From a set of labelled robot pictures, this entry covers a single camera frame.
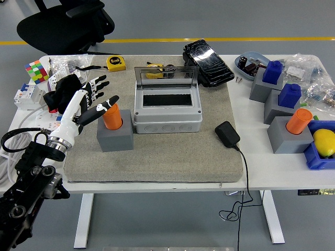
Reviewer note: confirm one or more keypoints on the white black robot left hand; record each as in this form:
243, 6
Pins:
70, 117

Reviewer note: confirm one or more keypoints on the orange cylinder battery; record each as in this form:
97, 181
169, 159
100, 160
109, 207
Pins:
298, 123
112, 119

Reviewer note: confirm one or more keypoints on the grey junction box with lid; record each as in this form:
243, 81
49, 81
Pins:
167, 117

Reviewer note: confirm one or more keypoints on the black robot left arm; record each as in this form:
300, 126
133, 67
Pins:
28, 159

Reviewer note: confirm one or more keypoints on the white power strip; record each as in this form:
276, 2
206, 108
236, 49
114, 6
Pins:
44, 120

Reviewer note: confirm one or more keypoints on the black cloth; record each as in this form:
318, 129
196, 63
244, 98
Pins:
61, 89

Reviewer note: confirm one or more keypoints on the grey square holder block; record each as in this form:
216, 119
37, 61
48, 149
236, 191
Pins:
272, 109
115, 139
257, 90
282, 141

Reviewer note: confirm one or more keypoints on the white circuit breaker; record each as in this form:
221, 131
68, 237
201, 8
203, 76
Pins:
26, 95

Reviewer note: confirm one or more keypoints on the clear bag with small parts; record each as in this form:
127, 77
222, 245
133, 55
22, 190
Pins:
65, 64

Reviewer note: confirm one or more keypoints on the thin metal pen tool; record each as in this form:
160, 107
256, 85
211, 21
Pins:
49, 66

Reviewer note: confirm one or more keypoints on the large colourful puzzle cube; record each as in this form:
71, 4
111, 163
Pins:
36, 72

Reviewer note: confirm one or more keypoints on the yellow square tape measure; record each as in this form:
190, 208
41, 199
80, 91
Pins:
115, 62

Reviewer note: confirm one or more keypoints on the black office chair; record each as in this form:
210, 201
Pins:
57, 28

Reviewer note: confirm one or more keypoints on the white table leg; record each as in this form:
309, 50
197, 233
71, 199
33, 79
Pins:
273, 219
83, 219

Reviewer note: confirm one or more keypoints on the black cylinder capacitor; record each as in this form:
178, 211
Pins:
170, 74
242, 61

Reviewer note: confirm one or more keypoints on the grey-brown mat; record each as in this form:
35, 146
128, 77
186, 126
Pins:
170, 162

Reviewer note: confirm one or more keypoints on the black shiny wrapped case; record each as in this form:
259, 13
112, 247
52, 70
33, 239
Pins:
209, 62

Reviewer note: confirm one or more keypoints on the black power adapter plug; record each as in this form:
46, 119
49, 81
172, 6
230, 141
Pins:
227, 134

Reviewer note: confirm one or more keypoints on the brown capacitors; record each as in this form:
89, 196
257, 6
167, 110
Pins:
250, 68

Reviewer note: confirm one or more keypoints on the blue-grey oval dish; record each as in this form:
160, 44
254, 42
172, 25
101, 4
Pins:
255, 55

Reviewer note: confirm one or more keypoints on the blue bottle-shaped block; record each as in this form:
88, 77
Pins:
272, 73
289, 96

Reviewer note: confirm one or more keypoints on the clear plastic parts bag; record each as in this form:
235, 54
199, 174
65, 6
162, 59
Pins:
322, 94
301, 68

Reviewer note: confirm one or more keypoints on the blue plastic bin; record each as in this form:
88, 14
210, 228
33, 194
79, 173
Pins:
314, 159

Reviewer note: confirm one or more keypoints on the black table control panel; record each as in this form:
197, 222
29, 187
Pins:
314, 192

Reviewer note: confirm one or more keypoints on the yellow toy fruit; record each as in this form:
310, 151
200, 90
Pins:
324, 142

